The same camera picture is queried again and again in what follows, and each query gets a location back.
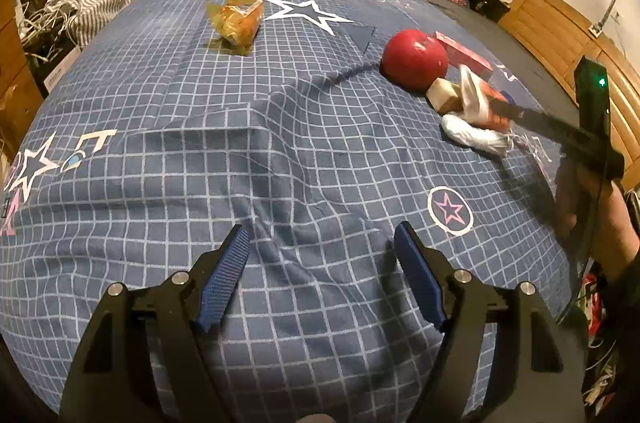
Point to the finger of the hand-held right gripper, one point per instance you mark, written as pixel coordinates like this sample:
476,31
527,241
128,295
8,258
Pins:
545,123

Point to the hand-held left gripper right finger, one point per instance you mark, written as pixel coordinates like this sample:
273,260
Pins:
420,278

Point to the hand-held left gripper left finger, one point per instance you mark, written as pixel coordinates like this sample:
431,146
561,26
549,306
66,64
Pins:
225,273

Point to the red orange packet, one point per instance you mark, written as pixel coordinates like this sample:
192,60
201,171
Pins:
497,95

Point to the white tissue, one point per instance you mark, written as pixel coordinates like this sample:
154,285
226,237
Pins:
475,134

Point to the white plastic wrapper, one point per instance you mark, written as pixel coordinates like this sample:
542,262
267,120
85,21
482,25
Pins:
475,95

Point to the person's right forearm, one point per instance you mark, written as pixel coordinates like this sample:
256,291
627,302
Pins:
622,233

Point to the person's right hand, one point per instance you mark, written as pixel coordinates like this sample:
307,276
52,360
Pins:
572,198

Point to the wooden headboard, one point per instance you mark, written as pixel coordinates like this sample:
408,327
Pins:
570,33

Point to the beige wooden block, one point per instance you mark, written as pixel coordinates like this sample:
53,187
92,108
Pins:
444,95

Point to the long red box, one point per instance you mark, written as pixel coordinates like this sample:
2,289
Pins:
462,52

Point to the blue checked star bedsheet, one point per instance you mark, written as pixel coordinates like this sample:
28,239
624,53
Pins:
280,163

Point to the red apple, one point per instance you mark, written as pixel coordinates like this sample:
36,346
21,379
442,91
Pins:
414,59

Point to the yellow plastic wrapper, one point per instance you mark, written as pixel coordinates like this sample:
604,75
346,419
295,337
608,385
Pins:
236,20

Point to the white cardboard box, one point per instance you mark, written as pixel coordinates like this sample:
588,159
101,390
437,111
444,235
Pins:
60,73

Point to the wooden drawer cabinet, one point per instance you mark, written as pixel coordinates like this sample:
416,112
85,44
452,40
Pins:
15,68

